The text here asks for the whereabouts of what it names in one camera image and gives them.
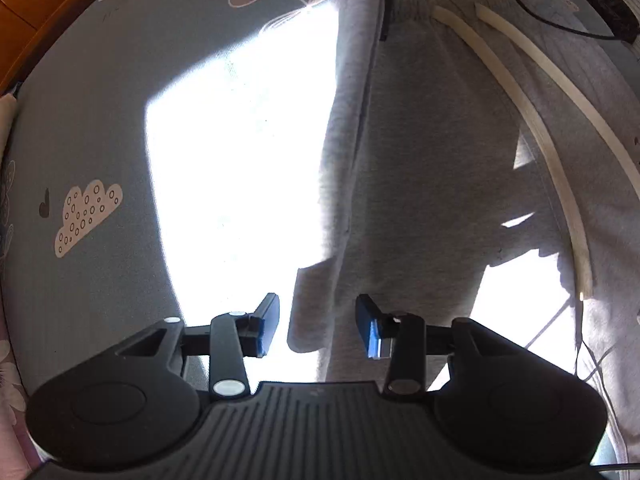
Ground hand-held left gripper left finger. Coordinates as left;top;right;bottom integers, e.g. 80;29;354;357
116;292;281;402

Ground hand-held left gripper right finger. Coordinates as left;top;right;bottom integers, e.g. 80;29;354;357
355;294;527;402

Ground grey drawstring sweatpants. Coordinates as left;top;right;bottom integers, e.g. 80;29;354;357
287;0;640;466

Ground pink floral folded quilt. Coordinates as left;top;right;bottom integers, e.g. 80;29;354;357
0;92;38;468

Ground wooden headboard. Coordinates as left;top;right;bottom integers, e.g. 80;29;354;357
0;0;151;96

